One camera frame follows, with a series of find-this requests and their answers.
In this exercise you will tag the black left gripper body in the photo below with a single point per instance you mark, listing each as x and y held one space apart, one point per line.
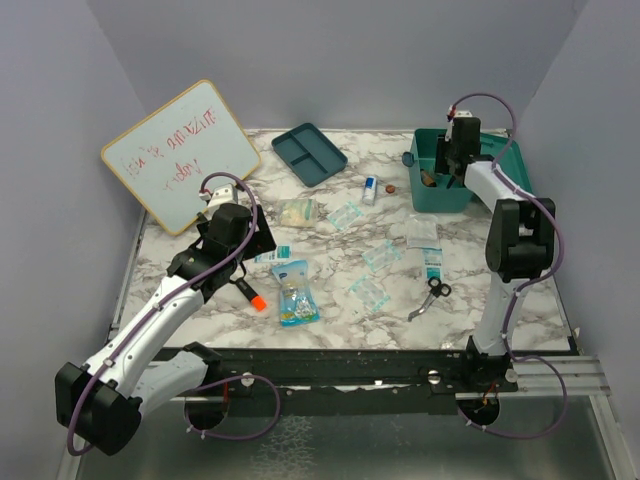
262 242

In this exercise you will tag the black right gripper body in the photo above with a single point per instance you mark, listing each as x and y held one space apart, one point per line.
444 151

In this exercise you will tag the brown bottle orange cap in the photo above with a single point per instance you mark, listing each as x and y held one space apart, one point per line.
427 180

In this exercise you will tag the yellowish gauze roll bag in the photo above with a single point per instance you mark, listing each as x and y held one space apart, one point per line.
297 213

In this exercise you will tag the clear white gauze pad pack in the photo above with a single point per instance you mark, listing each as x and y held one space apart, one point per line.
421 232

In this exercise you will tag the blue cotton swab bag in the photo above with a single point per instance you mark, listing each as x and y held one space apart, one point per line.
296 303

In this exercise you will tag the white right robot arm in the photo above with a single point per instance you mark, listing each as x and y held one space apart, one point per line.
519 248

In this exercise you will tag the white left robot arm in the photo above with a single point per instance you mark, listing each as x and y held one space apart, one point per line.
102 402

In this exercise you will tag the small gauze dressing packet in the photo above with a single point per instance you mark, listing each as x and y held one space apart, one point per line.
281 253

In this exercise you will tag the black orange highlighter marker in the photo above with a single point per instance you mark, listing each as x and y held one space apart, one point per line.
251 295

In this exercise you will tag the yellow framed whiteboard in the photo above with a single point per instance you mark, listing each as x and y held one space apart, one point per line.
163 159

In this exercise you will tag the teal divided tray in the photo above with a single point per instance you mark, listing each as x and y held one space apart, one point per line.
310 155

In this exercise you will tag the teal plaster sheet far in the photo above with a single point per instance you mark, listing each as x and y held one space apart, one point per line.
343 217

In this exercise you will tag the teal plaster sheet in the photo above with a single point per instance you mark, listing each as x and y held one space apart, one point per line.
369 293
381 256
343 217

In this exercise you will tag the long gauze dressing packet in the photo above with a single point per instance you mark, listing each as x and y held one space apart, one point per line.
433 263

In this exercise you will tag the teal plaster sheet middle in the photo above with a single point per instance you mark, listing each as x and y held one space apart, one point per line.
381 256

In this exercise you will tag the teal plaster sheet near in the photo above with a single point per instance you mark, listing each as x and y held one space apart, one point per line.
369 293

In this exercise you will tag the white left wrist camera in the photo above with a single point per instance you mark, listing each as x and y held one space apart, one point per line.
226 193

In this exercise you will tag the black handled scissors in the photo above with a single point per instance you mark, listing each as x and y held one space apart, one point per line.
437 288

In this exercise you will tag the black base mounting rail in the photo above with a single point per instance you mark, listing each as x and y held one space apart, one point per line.
342 382

